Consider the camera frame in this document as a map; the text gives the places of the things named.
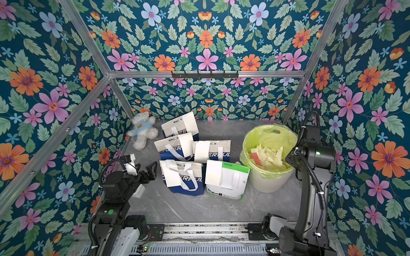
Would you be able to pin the black wall hook rail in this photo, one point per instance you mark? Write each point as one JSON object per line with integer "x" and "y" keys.
{"x": 205, "y": 74}

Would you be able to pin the white trash bin green liner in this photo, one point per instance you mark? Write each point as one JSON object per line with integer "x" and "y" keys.
{"x": 272, "y": 136}

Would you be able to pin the blue white tote bag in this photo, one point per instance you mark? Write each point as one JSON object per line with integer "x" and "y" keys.
{"x": 181, "y": 125}
{"x": 183, "y": 177}

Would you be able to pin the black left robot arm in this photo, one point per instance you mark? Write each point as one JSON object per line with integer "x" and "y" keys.
{"x": 111, "y": 219}

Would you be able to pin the middle right blue white bag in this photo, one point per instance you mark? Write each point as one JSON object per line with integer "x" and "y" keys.
{"x": 211, "y": 150}

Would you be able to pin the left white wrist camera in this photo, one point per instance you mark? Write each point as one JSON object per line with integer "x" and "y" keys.
{"x": 129, "y": 164}

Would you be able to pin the middle left blue white bag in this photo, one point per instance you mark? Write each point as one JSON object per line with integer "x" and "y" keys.
{"x": 178, "y": 147}

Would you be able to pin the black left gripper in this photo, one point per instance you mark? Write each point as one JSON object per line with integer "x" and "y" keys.
{"x": 151, "y": 176}

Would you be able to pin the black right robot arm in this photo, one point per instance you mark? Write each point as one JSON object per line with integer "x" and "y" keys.
{"x": 316, "y": 165}

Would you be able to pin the white bag green top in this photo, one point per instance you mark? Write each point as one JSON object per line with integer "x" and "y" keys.
{"x": 225, "y": 179}

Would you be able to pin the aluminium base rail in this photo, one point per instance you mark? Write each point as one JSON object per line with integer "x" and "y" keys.
{"x": 239, "y": 238}

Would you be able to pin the white teddy bear blue shirt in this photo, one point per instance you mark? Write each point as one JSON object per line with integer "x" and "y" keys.
{"x": 142, "y": 130}

